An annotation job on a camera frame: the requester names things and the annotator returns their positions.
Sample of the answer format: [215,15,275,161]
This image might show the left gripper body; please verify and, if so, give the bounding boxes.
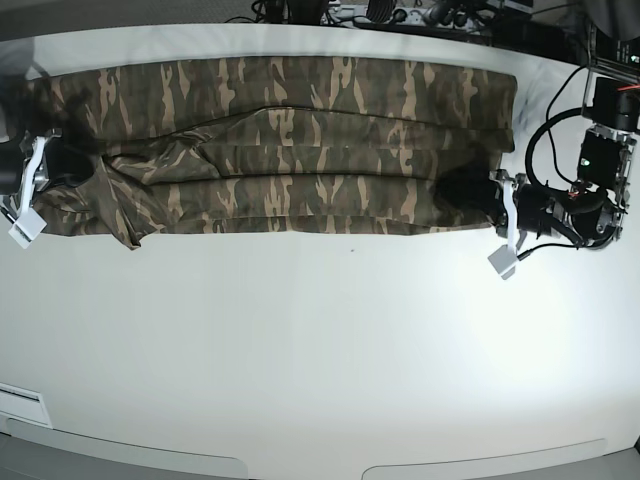
[489,169,565,250]

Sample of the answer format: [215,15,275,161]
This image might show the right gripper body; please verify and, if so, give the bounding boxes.
[1,132,61,220]

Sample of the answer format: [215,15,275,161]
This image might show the camouflage T-shirt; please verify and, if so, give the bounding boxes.
[17,56,518,249]

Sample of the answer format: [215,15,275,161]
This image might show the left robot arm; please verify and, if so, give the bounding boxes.
[435,1,639,250]

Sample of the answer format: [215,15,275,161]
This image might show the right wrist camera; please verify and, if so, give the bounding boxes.
[9,210,47,249]

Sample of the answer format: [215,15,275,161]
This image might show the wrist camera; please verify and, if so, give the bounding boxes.
[488,245,519,280]
[9,210,47,249]

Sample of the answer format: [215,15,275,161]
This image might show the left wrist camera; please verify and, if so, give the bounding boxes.
[488,245,519,280]

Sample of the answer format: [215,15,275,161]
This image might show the power strips and cables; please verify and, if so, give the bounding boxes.
[224,0,640,56]

